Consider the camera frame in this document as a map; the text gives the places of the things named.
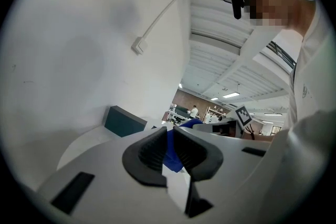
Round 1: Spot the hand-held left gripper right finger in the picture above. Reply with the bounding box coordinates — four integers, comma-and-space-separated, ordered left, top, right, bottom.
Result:
173, 126, 271, 224

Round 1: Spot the round white table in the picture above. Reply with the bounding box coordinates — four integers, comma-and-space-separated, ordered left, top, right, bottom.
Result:
56, 118, 165, 172

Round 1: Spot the wooden display shelf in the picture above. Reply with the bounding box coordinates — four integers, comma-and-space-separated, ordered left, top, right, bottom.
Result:
205, 106, 227, 124

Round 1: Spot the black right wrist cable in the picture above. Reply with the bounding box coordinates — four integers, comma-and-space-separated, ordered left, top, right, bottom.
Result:
246, 124, 257, 140

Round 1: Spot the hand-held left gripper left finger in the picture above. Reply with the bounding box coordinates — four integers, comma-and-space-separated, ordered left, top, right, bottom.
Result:
36, 126, 188, 224

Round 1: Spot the dark green box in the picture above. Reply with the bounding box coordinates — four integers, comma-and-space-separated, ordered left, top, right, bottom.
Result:
104, 105, 148, 138

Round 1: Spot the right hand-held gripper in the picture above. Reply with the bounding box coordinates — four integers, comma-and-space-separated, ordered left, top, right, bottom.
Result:
193, 104, 252, 137

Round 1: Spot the blue cloth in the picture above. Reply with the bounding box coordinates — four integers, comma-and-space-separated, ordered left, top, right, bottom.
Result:
162, 118, 204, 173

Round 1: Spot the white wall cable conduit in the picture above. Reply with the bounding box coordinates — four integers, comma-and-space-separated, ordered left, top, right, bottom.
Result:
143, 0, 226, 40

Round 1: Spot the white wall switch box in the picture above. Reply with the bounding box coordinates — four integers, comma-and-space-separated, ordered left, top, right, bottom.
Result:
131, 36, 148, 55

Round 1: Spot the person's head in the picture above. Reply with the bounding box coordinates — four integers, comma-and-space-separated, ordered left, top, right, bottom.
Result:
244, 0, 317, 37

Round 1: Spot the dark mezzanine railing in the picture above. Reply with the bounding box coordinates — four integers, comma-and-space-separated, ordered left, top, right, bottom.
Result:
266, 40, 297, 70

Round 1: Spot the person's white printed shirt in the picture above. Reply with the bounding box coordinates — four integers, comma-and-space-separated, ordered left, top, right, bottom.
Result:
287, 0, 333, 129

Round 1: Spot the black head-worn camera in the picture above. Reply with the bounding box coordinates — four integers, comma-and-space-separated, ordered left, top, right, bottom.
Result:
230, 0, 246, 20

